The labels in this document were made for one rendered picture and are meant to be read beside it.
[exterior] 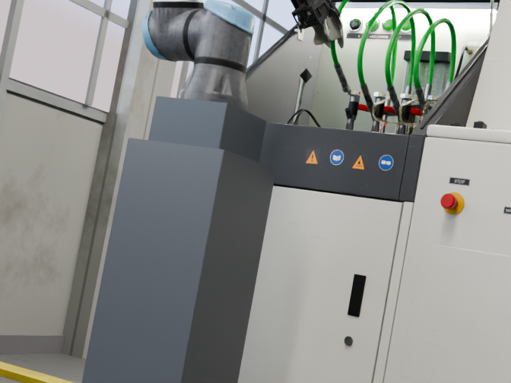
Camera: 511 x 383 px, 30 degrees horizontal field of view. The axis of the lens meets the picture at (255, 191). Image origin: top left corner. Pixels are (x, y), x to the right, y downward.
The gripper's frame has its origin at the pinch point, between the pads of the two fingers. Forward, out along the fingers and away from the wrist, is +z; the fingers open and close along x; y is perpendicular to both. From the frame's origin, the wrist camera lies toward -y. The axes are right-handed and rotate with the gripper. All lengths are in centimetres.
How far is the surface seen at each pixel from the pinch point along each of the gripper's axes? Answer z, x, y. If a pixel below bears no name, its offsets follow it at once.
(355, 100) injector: 18.0, -5.0, -2.3
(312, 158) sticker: 17.9, 0.1, 30.1
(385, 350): 57, 18, 59
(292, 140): 13.1, -5.8, 27.4
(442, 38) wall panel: 20.6, 4.1, -41.7
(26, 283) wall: 58, -201, 7
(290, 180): 20.8, -6.7, 34.3
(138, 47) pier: 1, -175, -93
